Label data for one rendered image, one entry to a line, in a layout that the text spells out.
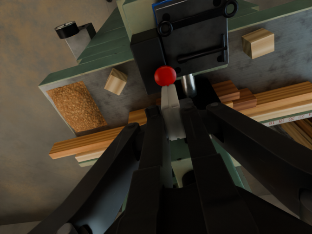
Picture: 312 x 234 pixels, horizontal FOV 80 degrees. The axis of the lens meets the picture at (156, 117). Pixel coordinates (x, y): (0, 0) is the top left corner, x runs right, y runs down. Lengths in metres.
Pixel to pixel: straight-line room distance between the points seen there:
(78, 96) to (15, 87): 1.32
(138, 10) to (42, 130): 1.70
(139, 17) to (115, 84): 0.13
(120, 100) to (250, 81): 0.29
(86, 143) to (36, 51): 1.09
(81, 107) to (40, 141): 1.61
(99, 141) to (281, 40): 0.43
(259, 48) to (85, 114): 0.36
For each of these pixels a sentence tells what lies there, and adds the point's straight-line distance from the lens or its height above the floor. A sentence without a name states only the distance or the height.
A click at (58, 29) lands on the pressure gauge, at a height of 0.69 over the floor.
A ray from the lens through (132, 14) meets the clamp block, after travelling 0.30.
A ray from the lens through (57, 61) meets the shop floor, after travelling 1.48.
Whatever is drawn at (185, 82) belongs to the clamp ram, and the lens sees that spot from 0.34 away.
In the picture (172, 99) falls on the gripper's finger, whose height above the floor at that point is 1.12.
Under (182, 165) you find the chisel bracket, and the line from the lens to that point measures 0.31.
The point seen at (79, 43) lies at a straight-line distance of 0.70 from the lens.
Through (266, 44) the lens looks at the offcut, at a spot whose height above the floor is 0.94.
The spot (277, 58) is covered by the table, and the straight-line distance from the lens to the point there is 0.46.
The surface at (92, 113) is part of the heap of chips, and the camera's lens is 0.44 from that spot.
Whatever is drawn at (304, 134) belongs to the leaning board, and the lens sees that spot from 1.91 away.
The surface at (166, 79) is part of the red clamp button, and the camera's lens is 0.26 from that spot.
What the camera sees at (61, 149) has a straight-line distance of 0.52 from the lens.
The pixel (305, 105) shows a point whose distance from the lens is 0.50.
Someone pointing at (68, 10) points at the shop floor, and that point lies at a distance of 1.35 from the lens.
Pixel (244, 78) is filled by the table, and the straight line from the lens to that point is 0.45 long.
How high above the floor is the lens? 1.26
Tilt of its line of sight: 52 degrees down
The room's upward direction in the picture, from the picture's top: 176 degrees clockwise
